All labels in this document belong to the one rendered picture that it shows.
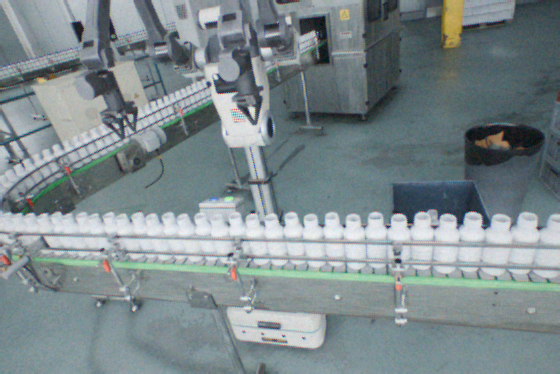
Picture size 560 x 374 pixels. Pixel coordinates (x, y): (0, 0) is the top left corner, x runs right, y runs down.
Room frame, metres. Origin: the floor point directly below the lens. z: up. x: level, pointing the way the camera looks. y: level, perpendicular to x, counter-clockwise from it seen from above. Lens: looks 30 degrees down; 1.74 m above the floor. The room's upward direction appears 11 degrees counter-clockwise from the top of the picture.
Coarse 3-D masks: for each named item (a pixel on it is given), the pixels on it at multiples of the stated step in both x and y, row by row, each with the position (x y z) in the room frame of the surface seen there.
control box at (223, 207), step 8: (208, 200) 1.09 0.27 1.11; (216, 200) 1.07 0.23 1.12; (224, 200) 1.06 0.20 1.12; (232, 200) 1.05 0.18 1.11; (240, 200) 1.06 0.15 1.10; (200, 208) 1.06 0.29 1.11; (208, 208) 1.05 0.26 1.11; (216, 208) 1.04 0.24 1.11; (224, 208) 1.03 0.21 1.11; (232, 208) 1.01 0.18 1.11; (240, 208) 1.04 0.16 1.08; (208, 216) 1.04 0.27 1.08; (224, 216) 1.02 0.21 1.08
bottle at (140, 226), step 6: (132, 216) 0.99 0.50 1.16; (138, 216) 1.01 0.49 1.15; (138, 222) 0.97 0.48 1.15; (144, 222) 0.98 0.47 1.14; (138, 228) 0.97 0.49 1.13; (144, 228) 0.97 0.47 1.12; (138, 234) 0.96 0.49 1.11; (144, 234) 0.96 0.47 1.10; (138, 240) 0.97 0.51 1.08; (144, 240) 0.96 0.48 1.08; (144, 246) 0.96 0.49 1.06; (150, 246) 0.96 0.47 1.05
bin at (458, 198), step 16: (400, 192) 1.21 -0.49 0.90; (416, 192) 1.18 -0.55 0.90; (432, 192) 1.16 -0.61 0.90; (448, 192) 1.14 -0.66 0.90; (464, 192) 1.12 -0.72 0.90; (400, 208) 1.21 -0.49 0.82; (416, 208) 1.18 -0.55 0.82; (432, 208) 1.16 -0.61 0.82; (448, 208) 1.14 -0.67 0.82; (464, 208) 1.12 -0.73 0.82; (480, 208) 0.98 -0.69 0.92
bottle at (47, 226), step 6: (42, 216) 1.13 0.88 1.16; (48, 216) 1.13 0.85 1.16; (42, 222) 1.10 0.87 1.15; (48, 222) 1.11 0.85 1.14; (42, 228) 1.10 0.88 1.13; (48, 228) 1.10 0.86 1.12; (48, 240) 1.09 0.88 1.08; (54, 240) 1.09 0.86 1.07; (60, 240) 1.10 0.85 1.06; (54, 246) 1.09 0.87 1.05; (60, 246) 1.10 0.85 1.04; (54, 252) 1.10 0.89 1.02; (60, 252) 1.09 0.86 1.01; (66, 252) 1.10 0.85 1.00
